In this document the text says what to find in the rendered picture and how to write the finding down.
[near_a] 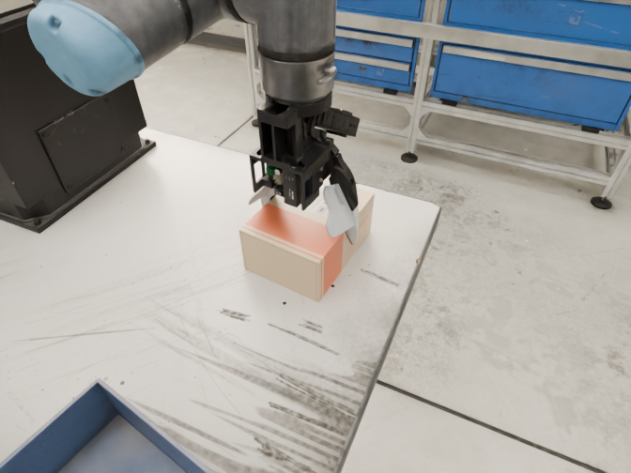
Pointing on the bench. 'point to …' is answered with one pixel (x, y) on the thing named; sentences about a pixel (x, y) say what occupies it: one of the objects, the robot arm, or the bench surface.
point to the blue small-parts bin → (100, 440)
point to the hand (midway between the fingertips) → (310, 222)
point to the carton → (300, 244)
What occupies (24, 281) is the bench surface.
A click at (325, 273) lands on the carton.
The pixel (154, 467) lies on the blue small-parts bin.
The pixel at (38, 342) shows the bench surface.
